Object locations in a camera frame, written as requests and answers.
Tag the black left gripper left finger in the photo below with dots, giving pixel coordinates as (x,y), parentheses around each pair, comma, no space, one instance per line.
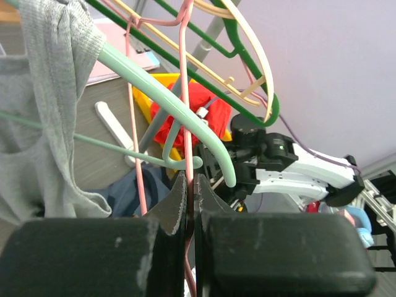
(167,237)

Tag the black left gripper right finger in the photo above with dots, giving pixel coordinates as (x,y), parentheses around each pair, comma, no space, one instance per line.
(215,249)

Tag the navy blue garment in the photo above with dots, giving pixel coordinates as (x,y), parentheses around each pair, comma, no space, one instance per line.
(123,197)

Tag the red t-shirt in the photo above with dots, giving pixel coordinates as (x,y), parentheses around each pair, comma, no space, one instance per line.
(214,112)

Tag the mint green hanger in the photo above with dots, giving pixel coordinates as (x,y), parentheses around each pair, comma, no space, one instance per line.
(230,179)

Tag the wooden hanger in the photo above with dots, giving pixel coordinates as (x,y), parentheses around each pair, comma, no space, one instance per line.
(232,19)

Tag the green plastic hanger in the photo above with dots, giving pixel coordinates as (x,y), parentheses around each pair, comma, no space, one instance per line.
(119,12)

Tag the grey garment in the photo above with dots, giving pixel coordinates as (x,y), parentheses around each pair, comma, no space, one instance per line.
(44,85)

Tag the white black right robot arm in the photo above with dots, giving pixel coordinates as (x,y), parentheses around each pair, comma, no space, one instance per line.
(274,163)

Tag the yellow plastic tray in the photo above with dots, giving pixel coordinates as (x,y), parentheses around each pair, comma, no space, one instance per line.
(175,107)

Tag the silver clothes rack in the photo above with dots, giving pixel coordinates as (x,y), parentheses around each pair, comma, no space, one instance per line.
(131,72)

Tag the light blue headphones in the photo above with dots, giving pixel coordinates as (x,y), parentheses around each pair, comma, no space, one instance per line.
(357,216)

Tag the pink clipboard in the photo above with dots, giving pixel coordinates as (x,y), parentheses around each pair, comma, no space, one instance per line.
(115,36)

